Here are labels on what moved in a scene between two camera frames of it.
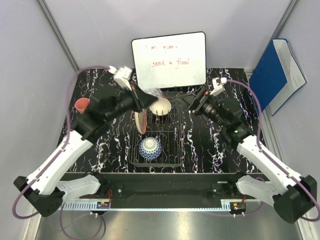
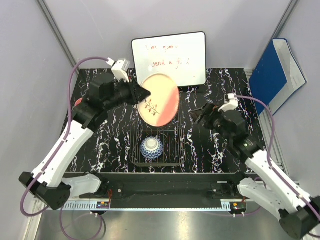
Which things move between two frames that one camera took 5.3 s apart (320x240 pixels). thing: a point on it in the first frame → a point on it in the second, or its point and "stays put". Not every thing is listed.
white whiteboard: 168,61 stays put
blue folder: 277,78 stays put
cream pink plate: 141,121 → 161,106
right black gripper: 194,100 → 211,111
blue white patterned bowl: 150,148 stays put
